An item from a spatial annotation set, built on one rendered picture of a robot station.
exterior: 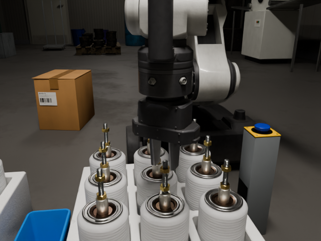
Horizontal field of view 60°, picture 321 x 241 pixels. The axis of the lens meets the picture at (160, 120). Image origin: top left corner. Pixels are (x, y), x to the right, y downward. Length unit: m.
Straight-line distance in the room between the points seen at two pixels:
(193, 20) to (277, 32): 4.11
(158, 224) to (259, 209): 0.40
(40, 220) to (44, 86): 0.96
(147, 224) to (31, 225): 0.39
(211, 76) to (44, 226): 0.65
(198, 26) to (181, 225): 0.35
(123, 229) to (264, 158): 0.42
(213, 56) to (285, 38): 3.66
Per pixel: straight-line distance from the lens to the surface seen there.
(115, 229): 0.53
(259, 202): 0.85
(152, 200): 0.57
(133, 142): 1.04
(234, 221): 0.56
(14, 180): 0.87
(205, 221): 0.58
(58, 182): 1.17
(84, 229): 0.54
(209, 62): 0.93
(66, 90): 1.61
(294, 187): 1.19
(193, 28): 0.42
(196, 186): 0.66
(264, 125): 0.77
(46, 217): 0.83
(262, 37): 4.41
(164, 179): 0.52
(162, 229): 0.54
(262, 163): 0.78
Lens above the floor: 0.58
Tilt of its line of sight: 19 degrees down
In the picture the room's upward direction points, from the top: straight up
